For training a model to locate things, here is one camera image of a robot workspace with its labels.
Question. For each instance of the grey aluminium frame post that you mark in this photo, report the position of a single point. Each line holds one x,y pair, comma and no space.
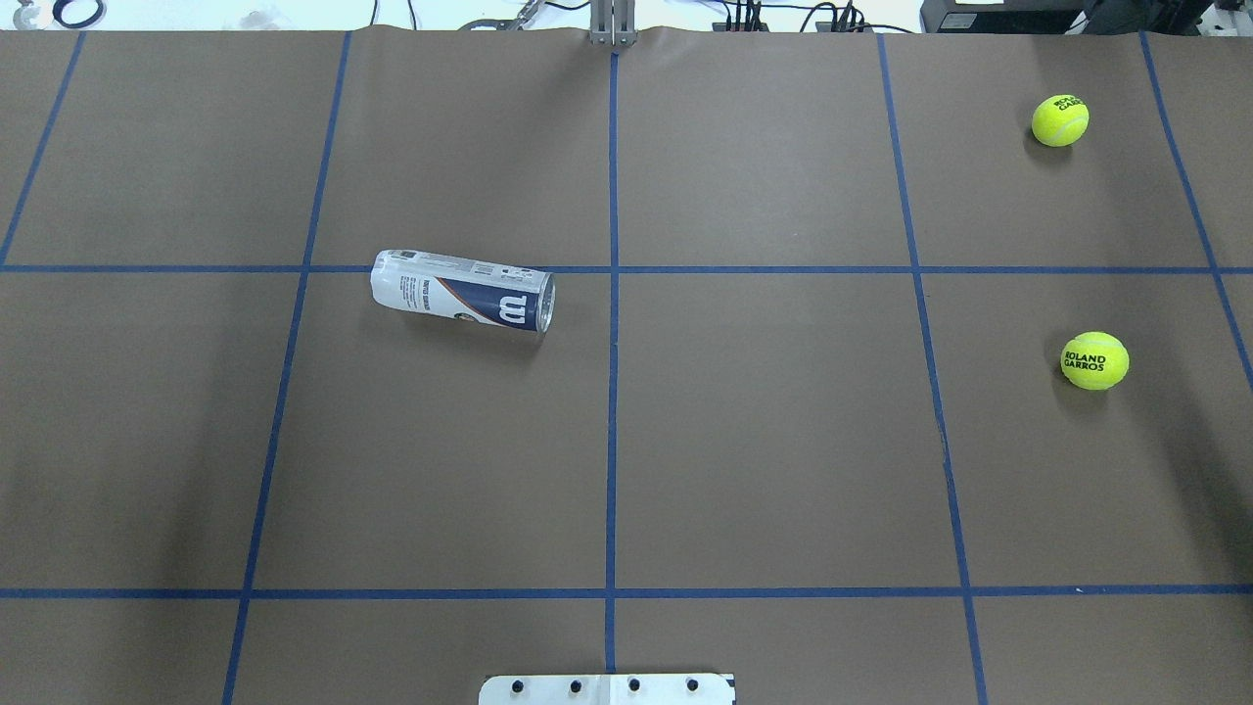
612,23

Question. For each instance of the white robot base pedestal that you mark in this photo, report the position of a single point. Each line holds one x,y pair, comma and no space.
648,688

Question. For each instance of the yellow tennis ball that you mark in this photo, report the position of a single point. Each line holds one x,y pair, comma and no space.
1095,361
1060,120

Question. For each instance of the black device box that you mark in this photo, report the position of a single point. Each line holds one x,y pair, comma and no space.
1061,17

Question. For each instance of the white Wilson tennis ball can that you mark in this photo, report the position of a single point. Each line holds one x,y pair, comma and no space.
493,294

